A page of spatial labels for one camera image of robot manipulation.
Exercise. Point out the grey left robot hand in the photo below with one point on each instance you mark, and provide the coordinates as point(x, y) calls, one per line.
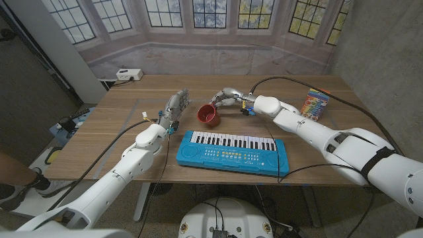
point(173, 107)

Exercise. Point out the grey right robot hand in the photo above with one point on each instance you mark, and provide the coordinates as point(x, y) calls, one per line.
point(233, 96)

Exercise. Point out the red cup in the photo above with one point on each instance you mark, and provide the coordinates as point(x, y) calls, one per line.
point(209, 116)

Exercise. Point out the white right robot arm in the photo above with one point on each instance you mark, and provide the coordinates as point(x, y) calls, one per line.
point(350, 148)

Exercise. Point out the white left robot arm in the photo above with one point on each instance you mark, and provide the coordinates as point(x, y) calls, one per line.
point(132, 163)

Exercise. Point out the blue toy keyboard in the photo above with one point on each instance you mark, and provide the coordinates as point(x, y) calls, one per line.
point(231, 155)

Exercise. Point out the grey tape outline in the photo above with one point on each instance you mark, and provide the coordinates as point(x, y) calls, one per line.
point(133, 107)

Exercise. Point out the printed window backdrop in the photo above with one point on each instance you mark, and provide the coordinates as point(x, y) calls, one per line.
point(205, 53)

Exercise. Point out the white power strip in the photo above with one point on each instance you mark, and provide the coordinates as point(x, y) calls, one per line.
point(129, 74)

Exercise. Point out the rainbow marker box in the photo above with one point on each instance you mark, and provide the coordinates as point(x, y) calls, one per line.
point(314, 104)

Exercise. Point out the blue floor mat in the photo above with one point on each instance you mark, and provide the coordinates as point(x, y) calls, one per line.
point(84, 127)

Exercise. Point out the black remote control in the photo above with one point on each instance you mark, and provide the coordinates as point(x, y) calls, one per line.
point(79, 114)

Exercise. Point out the white table leg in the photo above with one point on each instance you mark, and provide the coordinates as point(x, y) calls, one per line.
point(141, 201)

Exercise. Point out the black device on mat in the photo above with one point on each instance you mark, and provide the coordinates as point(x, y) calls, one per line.
point(67, 124)

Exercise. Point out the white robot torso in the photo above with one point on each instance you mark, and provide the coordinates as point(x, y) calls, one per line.
point(228, 215)

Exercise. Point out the yellow and black floor item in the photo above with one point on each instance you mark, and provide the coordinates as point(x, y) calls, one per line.
point(53, 156)

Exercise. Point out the grey table leg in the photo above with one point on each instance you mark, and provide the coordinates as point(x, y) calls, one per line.
point(311, 205)

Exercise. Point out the white sneaker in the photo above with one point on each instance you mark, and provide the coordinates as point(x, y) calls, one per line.
point(56, 188)

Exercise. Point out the person bare leg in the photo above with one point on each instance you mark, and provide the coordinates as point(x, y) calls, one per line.
point(15, 168)

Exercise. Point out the white floor board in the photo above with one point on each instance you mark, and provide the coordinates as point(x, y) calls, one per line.
point(33, 206)

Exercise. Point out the grey sneaker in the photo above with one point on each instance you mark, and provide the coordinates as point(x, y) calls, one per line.
point(15, 196)

